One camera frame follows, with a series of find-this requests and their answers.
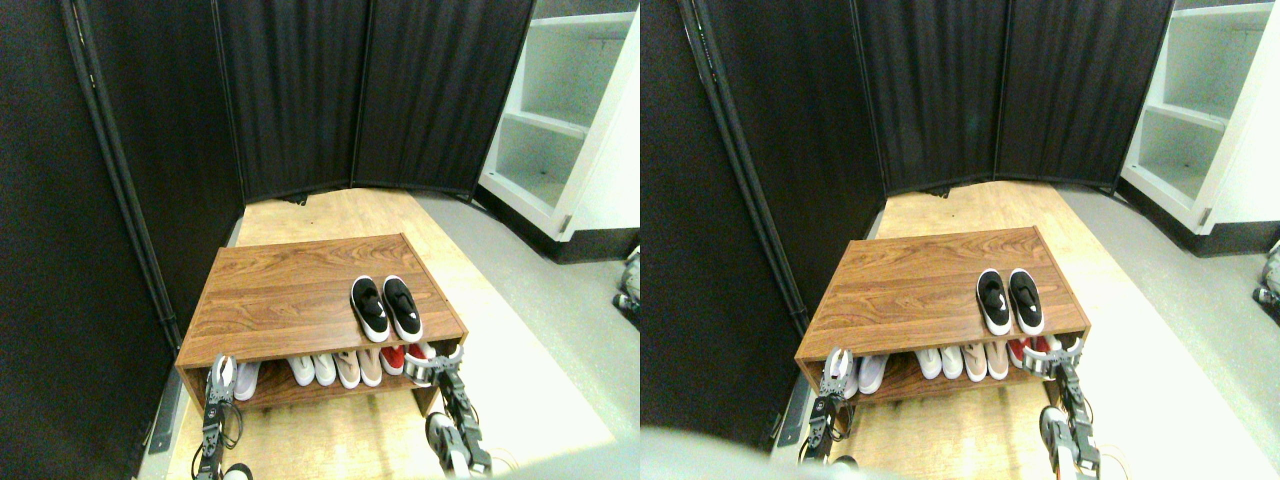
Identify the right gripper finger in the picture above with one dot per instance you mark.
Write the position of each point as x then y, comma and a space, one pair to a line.
1072, 348
418, 372
455, 355
1035, 362

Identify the black shoe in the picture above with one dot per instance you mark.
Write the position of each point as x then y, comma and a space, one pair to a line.
1027, 300
403, 308
370, 308
995, 302

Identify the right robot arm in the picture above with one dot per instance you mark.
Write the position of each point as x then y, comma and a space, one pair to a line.
1075, 435
462, 430

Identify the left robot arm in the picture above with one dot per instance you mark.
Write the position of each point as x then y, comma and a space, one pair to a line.
212, 445
822, 440

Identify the beige shoe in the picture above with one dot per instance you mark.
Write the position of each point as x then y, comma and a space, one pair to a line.
347, 370
974, 363
370, 368
997, 360

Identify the dark curtain stand foot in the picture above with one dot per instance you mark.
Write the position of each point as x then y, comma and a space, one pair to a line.
790, 425
160, 430

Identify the pale lilac shoe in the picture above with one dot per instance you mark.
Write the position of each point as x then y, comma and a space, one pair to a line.
248, 380
873, 373

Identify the white shoe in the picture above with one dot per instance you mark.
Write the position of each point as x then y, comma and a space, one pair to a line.
930, 364
302, 372
952, 362
325, 370

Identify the brown shoe rack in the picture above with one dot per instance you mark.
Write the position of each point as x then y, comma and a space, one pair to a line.
290, 290
920, 290

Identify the grey and black object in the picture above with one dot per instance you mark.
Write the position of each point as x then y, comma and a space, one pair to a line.
1270, 285
630, 285

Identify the white shelf unit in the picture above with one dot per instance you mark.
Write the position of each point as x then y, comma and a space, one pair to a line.
1250, 150
600, 150

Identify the black curtain stand pole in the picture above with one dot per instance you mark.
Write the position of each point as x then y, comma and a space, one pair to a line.
745, 165
122, 165

